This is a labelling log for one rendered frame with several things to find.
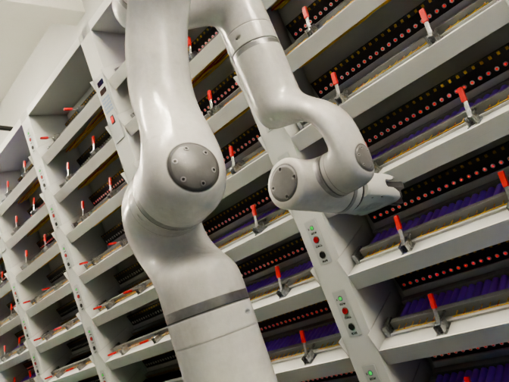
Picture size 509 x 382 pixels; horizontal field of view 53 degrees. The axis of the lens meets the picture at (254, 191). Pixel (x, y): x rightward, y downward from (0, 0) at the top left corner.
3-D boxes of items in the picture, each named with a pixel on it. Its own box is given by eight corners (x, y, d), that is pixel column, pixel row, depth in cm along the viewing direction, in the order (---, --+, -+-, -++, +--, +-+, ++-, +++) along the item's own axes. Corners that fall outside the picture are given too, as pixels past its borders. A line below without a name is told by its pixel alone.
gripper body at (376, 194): (326, 220, 94) (363, 221, 101) (370, 198, 87) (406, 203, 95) (316, 182, 96) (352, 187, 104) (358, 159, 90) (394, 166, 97)
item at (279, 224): (302, 230, 143) (274, 190, 142) (182, 286, 183) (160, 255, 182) (331, 198, 158) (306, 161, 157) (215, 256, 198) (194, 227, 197)
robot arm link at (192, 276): (181, 319, 63) (129, 145, 68) (146, 335, 79) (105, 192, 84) (263, 292, 69) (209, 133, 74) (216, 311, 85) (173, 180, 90)
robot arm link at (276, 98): (317, 15, 87) (390, 176, 81) (257, 67, 98) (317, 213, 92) (284, 7, 80) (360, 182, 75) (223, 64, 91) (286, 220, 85)
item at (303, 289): (329, 299, 139) (301, 258, 138) (201, 340, 179) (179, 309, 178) (356, 259, 154) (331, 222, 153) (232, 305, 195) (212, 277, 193)
